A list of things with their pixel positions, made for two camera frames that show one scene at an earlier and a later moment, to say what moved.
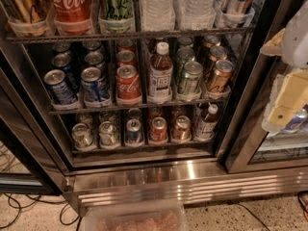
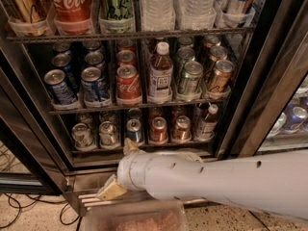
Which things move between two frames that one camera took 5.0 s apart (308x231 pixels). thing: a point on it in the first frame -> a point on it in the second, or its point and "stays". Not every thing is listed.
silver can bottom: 107,133 stays
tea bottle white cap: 160,75 stays
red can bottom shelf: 158,131 stays
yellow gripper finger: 273,47 -> 129,146
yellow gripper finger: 292,98 -> 111,190
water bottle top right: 194,7 stays
